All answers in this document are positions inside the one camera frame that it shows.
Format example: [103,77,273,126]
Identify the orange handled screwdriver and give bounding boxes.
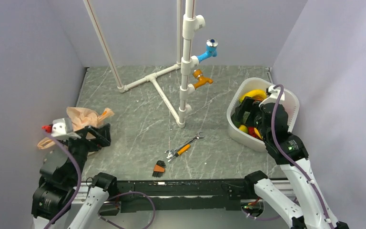
[168,144,191,162]

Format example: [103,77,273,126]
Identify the silver combination wrench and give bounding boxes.
[165,131,205,161]

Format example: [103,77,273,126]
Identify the black orange hex key set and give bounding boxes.
[152,160,166,177]

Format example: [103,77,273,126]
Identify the orange tap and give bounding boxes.
[193,69,213,90]

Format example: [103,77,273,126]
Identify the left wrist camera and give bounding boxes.
[41,117,74,139]

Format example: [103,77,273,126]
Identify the blue tap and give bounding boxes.
[197,39,218,62]

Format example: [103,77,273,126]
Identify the red fake tomato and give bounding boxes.
[247,127,257,137]

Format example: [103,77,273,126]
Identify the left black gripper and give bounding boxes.
[60,122,111,183]

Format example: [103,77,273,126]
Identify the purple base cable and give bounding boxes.
[98,191,156,229]

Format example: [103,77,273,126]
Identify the orange plastic bag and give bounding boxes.
[37,107,114,149]

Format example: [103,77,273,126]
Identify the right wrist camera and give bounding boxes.
[259,85,285,107]

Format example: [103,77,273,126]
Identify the white plastic basket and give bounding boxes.
[226,77,300,152]

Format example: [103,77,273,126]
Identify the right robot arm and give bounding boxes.
[232,96,348,229]

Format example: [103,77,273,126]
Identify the green fake avocado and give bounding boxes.
[231,114,242,128]

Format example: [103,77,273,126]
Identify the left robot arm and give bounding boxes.
[31,123,119,229]

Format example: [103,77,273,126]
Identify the yellow fake lemon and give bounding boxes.
[238,125,249,134]

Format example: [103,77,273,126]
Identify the yellow fake mango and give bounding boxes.
[254,127,263,140]

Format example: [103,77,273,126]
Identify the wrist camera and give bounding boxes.
[41,117,74,139]
[259,85,285,107]

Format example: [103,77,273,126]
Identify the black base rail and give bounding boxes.
[99,178,264,216]

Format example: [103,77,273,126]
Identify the white PVC pipe stand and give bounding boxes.
[83,0,205,128]

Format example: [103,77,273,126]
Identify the yellow fake banana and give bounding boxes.
[239,89,267,103]

